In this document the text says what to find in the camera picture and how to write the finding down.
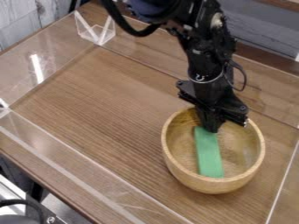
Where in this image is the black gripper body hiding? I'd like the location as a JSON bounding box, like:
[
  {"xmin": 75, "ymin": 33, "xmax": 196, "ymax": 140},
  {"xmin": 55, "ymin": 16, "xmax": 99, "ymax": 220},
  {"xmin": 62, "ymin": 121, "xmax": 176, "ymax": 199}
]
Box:
[{"xmin": 176, "ymin": 69, "xmax": 248, "ymax": 127}]

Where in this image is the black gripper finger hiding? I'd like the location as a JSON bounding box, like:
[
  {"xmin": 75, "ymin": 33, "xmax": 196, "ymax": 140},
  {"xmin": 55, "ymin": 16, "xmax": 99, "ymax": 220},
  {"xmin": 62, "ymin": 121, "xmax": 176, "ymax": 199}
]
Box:
[
  {"xmin": 212, "ymin": 115, "xmax": 226, "ymax": 133},
  {"xmin": 196, "ymin": 108, "xmax": 214, "ymax": 132}
]

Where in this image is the brown wooden bowl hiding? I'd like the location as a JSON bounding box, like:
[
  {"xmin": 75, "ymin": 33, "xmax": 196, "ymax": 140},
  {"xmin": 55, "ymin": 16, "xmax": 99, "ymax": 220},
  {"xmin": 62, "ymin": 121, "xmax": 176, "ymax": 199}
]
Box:
[{"xmin": 162, "ymin": 108, "xmax": 266, "ymax": 194}]

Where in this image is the green rectangular block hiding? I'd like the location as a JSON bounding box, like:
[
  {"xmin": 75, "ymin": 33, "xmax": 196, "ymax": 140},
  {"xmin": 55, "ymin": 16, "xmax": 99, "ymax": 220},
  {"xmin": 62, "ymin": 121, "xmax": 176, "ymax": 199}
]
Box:
[{"xmin": 194, "ymin": 126, "xmax": 224, "ymax": 179}]

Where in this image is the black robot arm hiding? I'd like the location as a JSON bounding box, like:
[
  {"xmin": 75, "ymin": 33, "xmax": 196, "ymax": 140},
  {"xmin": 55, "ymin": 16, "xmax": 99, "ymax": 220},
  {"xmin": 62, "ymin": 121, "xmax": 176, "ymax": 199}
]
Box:
[{"xmin": 100, "ymin": 0, "xmax": 248, "ymax": 133}]

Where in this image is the black cable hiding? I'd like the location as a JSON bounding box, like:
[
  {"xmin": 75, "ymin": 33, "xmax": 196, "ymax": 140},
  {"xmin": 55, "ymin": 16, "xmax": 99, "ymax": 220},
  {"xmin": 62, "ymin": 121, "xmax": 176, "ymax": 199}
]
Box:
[{"xmin": 102, "ymin": 0, "xmax": 164, "ymax": 38}]

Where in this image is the clear acrylic corner bracket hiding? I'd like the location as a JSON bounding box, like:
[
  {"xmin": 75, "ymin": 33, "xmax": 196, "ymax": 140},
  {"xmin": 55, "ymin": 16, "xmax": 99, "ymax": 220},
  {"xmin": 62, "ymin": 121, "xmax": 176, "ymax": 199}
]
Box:
[{"xmin": 74, "ymin": 11, "xmax": 116, "ymax": 46}]

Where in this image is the clear acrylic tray wall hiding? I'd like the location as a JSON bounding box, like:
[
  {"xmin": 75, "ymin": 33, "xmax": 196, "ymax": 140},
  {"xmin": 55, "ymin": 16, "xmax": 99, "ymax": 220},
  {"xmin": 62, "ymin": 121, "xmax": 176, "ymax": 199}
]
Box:
[{"xmin": 0, "ymin": 99, "xmax": 196, "ymax": 224}]

